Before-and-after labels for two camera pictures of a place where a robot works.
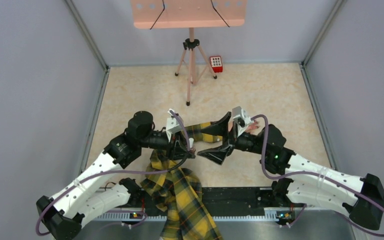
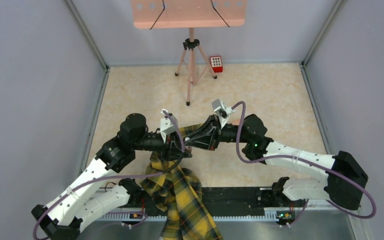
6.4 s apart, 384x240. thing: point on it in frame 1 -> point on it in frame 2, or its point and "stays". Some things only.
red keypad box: [216, 63] stays
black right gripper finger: [219, 128] -> [211, 123]
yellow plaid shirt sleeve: [178, 192] stays
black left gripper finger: [182, 154] stays
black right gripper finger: [217, 154] -> [203, 143]
